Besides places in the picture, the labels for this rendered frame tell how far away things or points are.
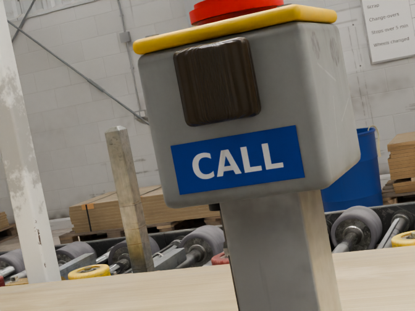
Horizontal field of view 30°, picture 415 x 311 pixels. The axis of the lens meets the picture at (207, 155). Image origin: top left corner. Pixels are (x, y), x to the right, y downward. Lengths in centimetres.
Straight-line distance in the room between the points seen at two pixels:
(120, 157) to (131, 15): 678
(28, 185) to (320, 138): 129
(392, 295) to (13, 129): 84
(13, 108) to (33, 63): 740
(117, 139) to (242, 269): 126
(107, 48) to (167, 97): 816
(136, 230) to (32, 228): 21
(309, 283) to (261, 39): 10
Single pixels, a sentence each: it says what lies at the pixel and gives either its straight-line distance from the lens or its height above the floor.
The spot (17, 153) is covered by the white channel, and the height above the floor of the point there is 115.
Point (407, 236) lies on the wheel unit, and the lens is 132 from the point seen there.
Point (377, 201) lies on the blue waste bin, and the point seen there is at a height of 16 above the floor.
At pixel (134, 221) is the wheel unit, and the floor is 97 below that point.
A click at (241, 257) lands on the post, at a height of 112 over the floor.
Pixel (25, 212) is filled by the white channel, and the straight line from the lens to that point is 157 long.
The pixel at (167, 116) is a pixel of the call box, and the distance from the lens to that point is 31.
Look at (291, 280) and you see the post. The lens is 32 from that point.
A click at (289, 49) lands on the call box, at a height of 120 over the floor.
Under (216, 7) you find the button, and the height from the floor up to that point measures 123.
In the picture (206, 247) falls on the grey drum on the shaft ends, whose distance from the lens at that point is 197.
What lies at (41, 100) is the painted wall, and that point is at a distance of 893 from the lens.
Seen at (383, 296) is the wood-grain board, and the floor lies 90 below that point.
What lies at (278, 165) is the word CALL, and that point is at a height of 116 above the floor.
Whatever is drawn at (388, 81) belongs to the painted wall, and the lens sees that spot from 754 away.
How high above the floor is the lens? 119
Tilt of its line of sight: 4 degrees down
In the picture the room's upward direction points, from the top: 11 degrees counter-clockwise
